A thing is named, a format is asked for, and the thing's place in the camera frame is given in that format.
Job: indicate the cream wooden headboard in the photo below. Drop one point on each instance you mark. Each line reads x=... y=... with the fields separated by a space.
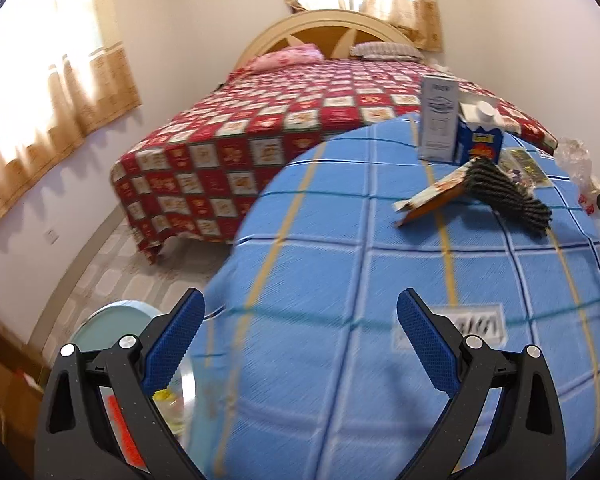
x=280 y=35

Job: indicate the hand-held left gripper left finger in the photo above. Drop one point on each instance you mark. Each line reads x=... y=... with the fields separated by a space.
x=172 y=345

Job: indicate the striped pillow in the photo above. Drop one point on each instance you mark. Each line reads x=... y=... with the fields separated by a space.
x=385 y=50

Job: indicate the clear crinkled plastic wrap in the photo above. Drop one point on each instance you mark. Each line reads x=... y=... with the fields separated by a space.
x=577 y=160

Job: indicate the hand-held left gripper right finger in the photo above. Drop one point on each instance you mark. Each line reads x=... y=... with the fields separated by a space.
x=427 y=345

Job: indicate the wide beige curtain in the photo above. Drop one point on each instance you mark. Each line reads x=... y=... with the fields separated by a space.
x=50 y=85

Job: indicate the blue plaid sheet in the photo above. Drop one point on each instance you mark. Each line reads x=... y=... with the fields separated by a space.
x=330 y=285

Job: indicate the narrow beige curtain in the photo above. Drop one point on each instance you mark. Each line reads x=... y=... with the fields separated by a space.
x=415 y=0

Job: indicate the yellow and black sachet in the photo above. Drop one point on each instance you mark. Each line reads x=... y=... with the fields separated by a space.
x=527 y=167

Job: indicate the clear bag with yellow print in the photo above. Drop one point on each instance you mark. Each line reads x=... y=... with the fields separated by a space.
x=167 y=400

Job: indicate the blue juice carton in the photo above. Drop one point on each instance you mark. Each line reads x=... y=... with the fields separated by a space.
x=480 y=140

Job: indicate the white carton box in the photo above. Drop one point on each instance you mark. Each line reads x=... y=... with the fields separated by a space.
x=437 y=115

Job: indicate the red checkered bedspread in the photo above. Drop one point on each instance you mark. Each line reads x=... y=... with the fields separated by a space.
x=230 y=135

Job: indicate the orange and red snack wrapper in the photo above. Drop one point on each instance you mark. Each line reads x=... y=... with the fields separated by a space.
x=122 y=430

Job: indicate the pink pillow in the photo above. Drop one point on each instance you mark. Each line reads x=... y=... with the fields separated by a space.
x=290 y=55

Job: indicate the wooden cabinet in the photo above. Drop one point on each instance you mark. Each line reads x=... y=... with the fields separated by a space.
x=5 y=370

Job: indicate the wall outlet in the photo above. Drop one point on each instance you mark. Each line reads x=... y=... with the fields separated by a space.
x=52 y=236

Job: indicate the brown printed cardboard packet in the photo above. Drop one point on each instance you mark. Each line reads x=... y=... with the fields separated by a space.
x=435 y=200

